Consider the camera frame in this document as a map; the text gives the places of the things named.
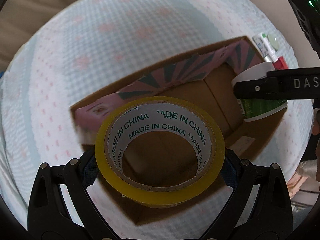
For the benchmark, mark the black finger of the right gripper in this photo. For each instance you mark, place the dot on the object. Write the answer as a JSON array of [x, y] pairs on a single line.
[[251, 89]]

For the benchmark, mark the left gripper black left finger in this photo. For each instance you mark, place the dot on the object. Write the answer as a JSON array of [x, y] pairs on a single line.
[[60, 206]]

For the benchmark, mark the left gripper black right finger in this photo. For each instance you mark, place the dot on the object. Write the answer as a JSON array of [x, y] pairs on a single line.
[[259, 206]]

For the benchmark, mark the red marubi box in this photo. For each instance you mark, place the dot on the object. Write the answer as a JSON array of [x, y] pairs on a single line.
[[280, 64]]

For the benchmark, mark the white medicine bottle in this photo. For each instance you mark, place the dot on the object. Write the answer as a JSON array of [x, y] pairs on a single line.
[[265, 47]]

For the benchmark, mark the pale green lid jar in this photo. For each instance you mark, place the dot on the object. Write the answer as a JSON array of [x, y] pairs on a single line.
[[273, 41]]

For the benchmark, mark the yellow tape roll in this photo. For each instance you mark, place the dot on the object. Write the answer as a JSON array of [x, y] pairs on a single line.
[[159, 151]]

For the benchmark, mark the person's right hand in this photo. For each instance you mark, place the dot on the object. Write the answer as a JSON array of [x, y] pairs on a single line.
[[316, 131]]

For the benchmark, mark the open cardboard box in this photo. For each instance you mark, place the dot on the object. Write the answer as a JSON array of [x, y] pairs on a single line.
[[204, 77]]

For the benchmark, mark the light blue patterned bedsheet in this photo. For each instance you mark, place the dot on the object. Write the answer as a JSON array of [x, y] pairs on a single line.
[[94, 43]]

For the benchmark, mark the beige curtain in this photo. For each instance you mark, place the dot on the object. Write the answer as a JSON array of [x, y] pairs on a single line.
[[21, 19]]

